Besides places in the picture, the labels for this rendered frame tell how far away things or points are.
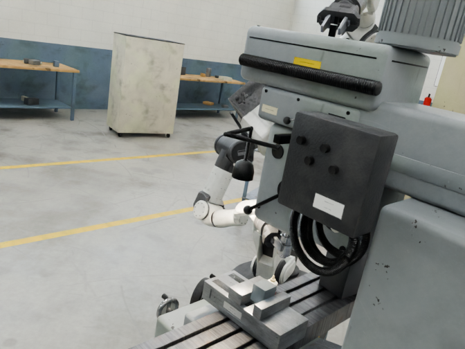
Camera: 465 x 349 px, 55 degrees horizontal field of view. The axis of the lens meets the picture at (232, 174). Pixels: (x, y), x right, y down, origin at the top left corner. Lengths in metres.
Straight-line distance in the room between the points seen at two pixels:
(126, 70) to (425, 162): 6.48
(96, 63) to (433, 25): 8.57
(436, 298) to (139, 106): 6.78
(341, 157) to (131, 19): 8.98
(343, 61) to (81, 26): 8.25
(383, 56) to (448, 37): 0.15
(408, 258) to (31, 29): 8.29
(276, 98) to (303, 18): 11.55
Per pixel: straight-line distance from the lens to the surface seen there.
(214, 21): 11.06
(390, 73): 1.15
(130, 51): 7.29
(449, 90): 3.02
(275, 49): 1.31
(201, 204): 1.80
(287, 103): 1.28
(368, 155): 0.86
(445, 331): 1.04
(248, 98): 1.89
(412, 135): 1.11
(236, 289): 1.51
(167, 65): 7.57
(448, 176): 1.08
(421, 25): 1.15
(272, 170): 1.35
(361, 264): 1.83
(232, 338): 1.48
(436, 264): 1.00
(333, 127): 0.90
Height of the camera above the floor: 1.85
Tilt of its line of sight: 17 degrees down
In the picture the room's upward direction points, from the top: 10 degrees clockwise
